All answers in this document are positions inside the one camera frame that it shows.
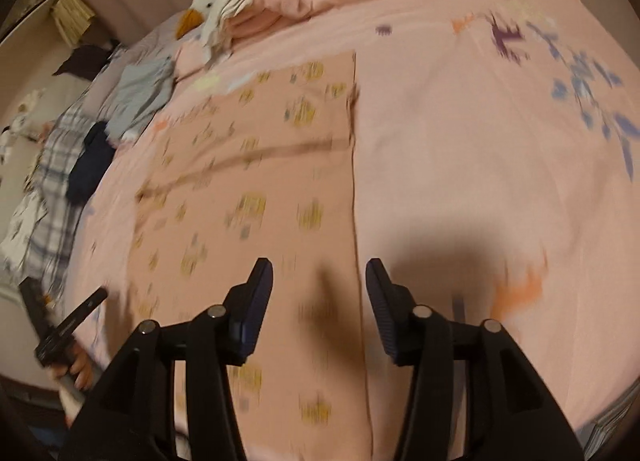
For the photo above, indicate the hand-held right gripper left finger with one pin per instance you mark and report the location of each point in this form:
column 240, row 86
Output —
column 256, row 306

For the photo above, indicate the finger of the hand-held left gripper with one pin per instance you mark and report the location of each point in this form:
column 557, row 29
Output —
column 86, row 308

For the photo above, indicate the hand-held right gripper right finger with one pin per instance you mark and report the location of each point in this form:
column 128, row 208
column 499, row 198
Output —
column 382, row 311

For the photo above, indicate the peach ribbed garment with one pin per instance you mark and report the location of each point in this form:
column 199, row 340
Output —
column 280, row 181

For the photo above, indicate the person's left hand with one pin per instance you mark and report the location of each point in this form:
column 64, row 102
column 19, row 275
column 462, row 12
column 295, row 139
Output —
column 77, row 371

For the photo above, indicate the white printed cloth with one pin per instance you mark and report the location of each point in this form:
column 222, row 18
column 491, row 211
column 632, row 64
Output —
column 22, row 231

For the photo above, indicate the plaid blanket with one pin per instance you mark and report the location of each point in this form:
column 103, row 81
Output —
column 55, row 181

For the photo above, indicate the navy garment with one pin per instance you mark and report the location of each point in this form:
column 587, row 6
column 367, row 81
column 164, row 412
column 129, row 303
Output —
column 92, row 161

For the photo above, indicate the pink animal print blanket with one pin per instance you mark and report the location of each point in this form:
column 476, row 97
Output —
column 450, row 141

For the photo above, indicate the mauve pillow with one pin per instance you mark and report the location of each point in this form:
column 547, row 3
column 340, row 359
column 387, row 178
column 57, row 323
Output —
column 107, row 86

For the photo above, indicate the grey garment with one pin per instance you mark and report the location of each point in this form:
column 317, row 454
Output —
column 142, row 91

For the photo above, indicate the yellow bamboo mat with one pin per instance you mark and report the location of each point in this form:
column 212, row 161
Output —
column 72, row 13

